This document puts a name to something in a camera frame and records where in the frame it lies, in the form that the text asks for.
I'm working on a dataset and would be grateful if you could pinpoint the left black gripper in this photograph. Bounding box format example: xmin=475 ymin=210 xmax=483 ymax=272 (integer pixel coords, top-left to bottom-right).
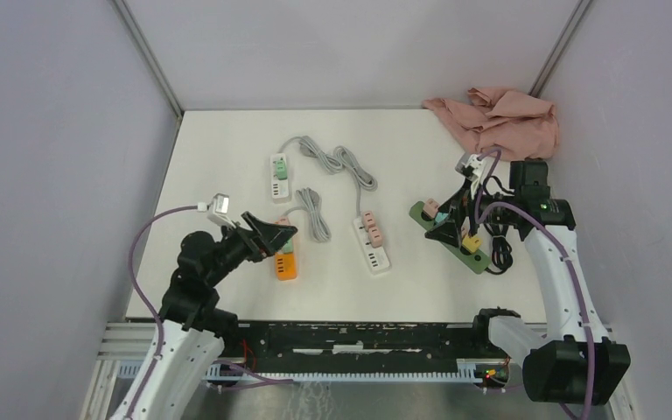
xmin=206 ymin=210 xmax=298 ymax=285

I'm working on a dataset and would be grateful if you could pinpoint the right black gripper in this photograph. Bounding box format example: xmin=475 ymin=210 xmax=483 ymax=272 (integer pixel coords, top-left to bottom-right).
xmin=425 ymin=176 xmax=520 ymax=248

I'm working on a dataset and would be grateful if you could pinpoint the green plug from orange strip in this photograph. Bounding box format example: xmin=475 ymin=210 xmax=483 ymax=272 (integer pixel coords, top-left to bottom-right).
xmin=280 ymin=238 xmax=295 ymax=255

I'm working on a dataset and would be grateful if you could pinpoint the orange power strip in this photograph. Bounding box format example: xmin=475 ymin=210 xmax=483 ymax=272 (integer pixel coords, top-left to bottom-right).
xmin=274 ymin=247 xmax=298 ymax=281

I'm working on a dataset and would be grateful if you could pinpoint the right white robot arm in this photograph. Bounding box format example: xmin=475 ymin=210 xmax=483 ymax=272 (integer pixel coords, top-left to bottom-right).
xmin=411 ymin=154 xmax=631 ymax=410

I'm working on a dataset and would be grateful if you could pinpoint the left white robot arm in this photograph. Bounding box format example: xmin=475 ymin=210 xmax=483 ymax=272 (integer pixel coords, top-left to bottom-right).
xmin=112 ymin=212 xmax=298 ymax=419

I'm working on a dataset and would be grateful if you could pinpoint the teal plug on green strip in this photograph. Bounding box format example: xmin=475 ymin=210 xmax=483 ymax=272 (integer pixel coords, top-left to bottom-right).
xmin=434 ymin=212 xmax=448 ymax=224

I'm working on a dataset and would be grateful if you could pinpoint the yellow plug on green strip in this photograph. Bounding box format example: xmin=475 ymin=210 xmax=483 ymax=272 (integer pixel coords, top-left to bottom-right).
xmin=461 ymin=234 xmax=482 ymax=254

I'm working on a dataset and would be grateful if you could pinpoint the pink plug on green strip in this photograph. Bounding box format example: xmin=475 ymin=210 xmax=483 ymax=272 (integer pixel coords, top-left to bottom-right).
xmin=422 ymin=199 xmax=439 ymax=221

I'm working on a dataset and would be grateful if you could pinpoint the green plug on white strip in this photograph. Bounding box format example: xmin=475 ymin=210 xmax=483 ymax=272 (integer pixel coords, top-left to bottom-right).
xmin=274 ymin=159 xmax=288 ymax=180

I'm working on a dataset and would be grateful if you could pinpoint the pink plug lower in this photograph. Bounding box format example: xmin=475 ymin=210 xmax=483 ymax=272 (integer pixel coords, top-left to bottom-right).
xmin=367 ymin=226 xmax=383 ymax=249

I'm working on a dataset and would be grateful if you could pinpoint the pink plug upper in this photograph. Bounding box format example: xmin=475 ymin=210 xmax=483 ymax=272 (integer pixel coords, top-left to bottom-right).
xmin=361 ymin=211 xmax=376 ymax=229

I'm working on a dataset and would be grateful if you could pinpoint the dark green power strip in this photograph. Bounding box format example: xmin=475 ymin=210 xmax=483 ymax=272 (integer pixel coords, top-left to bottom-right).
xmin=409 ymin=201 xmax=491 ymax=274

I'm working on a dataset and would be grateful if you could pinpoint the small white power strip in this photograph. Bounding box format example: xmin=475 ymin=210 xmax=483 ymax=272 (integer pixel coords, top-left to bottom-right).
xmin=269 ymin=153 xmax=291 ymax=203

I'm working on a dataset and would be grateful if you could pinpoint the long white power strip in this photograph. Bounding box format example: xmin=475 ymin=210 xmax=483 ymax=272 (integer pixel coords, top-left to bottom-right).
xmin=353 ymin=212 xmax=391 ymax=275

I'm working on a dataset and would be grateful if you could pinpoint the pink crumpled cloth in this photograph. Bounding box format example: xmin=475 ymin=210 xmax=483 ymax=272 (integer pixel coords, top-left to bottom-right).
xmin=422 ymin=87 xmax=560 ymax=161

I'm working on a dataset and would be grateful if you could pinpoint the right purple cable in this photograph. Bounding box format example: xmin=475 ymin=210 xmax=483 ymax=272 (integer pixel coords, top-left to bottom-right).
xmin=472 ymin=145 xmax=598 ymax=420

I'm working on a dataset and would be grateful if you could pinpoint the purple cable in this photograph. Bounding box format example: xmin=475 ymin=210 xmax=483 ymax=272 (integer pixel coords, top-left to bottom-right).
xmin=124 ymin=202 xmax=297 ymax=420
xmin=472 ymin=145 xmax=598 ymax=420

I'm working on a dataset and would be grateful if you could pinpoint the grey cable of orange strip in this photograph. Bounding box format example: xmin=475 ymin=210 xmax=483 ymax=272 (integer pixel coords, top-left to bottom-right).
xmin=280 ymin=186 xmax=333 ymax=243

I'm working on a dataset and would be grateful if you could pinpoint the black power cable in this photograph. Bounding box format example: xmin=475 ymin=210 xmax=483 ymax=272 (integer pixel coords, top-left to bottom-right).
xmin=480 ymin=173 xmax=517 ymax=276

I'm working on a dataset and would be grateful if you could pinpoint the grey cable of white strip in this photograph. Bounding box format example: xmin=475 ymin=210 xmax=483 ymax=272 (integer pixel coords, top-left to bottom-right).
xmin=279 ymin=135 xmax=379 ymax=219

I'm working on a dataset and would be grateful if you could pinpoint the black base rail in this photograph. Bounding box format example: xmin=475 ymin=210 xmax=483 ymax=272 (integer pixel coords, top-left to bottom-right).
xmin=222 ymin=320 xmax=507 ymax=374

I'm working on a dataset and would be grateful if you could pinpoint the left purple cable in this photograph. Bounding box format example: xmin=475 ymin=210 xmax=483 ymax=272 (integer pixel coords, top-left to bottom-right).
xmin=124 ymin=202 xmax=297 ymax=420

